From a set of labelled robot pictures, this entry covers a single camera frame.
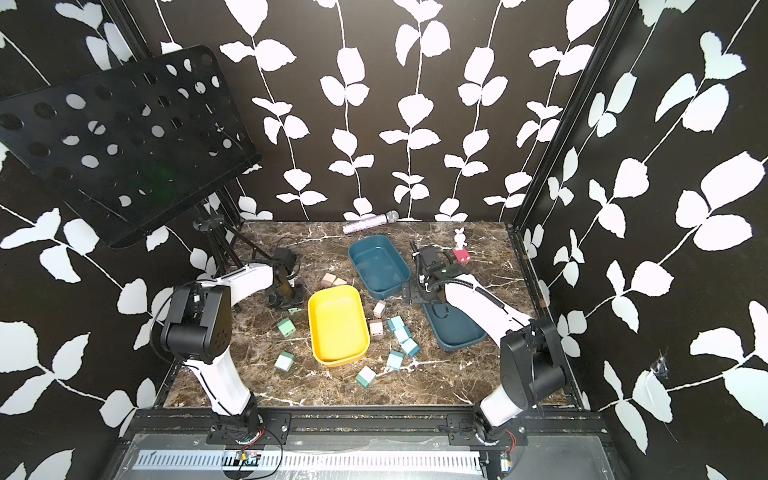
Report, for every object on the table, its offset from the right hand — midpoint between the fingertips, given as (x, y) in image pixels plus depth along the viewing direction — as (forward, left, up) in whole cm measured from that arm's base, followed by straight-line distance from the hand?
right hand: (415, 289), depth 88 cm
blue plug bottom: (-18, +6, -9) cm, 21 cm away
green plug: (-9, +40, -9) cm, 42 cm away
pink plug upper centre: (-2, +11, -7) cm, 14 cm away
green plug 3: (-23, +14, -9) cm, 28 cm away
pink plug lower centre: (-8, +12, -9) cm, 17 cm away
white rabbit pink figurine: (+23, -18, -10) cm, 31 cm away
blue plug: (-10, +4, -9) cm, 14 cm away
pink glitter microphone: (+38, +9, -7) cm, 40 cm away
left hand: (+1, +38, -9) cm, 39 cm away
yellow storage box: (-7, +24, -9) cm, 26 cm away
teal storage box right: (-7, -12, -11) cm, 17 cm away
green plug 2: (-19, +38, -9) cm, 43 cm away
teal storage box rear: (+19, +12, -12) cm, 25 cm away
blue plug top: (-7, +6, -8) cm, 12 cm away
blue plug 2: (-14, +1, -9) cm, 17 cm away
